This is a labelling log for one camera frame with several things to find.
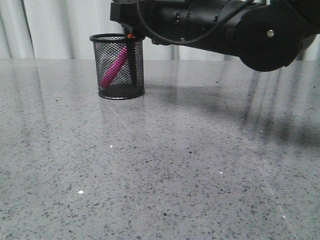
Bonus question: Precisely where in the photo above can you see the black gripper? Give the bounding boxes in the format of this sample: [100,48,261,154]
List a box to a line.
[110,0,193,45]

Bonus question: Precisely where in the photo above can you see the grey orange scissors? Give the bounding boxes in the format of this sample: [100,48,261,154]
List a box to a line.
[124,29,137,88]

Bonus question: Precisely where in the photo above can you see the pink highlighter pen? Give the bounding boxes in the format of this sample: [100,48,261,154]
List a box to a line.
[99,46,128,89]

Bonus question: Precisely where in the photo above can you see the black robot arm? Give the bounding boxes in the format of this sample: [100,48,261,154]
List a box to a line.
[110,0,320,72]

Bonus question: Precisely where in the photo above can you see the black mesh pen cup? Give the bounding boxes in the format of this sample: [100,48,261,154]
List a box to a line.
[89,33,145,100]

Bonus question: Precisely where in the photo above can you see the grey pleated curtain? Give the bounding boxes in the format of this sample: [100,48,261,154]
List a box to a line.
[0,0,320,62]

